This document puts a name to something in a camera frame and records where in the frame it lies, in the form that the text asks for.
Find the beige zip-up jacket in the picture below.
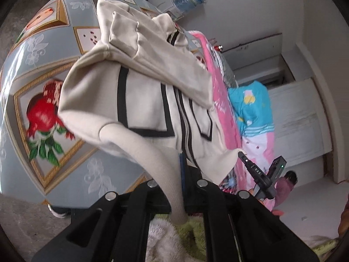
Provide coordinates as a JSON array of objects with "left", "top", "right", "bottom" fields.
[{"left": 58, "top": 0, "right": 246, "bottom": 224}]

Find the pink floral blanket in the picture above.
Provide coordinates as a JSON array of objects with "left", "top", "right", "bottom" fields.
[{"left": 187, "top": 30, "right": 276, "bottom": 211}]

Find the green fluffy blanket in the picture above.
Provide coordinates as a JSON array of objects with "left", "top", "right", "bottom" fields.
[{"left": 145, "top": 214, "right": 206, "bottom": 261}]

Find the white door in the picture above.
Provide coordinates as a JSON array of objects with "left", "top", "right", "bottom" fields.
[{"left": 269, "top": 79, "right": 332, "bottom": 167}]

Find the blue cartoon pillow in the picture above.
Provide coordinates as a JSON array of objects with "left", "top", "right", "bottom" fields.
[{"left": 228, "top": 81, "right": 274, "bottom": 137}]

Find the fruit pattern blue tablecloth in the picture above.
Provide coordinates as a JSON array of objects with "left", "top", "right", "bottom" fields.
[{"left": 1, "top": 0, "right": 159, "bottom": 208}]

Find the grey patterned cushion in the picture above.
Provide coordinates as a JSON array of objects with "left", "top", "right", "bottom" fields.
[{"left": 215, "top": 51, "right": 238, "bottom": 88}]

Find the blue water bottle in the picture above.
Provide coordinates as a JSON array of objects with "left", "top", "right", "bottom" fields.
[{"left": 172, "top": 0, "right": 206, "bottom": 14}]

